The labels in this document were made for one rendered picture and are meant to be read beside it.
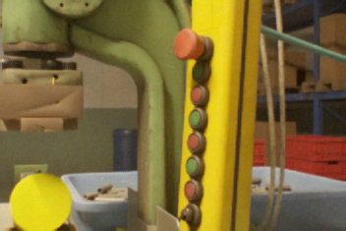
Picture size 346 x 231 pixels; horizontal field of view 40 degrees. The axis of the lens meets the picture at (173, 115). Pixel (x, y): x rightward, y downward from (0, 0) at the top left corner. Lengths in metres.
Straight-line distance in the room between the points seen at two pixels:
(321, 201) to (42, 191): 0.58
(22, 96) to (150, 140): 0.18
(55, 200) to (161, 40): 0.25
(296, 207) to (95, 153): 8.10
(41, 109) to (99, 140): 8.41
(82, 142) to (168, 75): 8.29
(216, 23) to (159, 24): 0.08
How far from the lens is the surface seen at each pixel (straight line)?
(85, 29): 0.61
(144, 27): 0.64
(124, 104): 9.03
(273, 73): 8.16
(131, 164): 7.57
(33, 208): 0.58
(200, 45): 0.59
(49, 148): 8.87
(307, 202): 0.96
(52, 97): 0.55
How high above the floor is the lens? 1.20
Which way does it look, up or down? level
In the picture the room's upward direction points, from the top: straight up
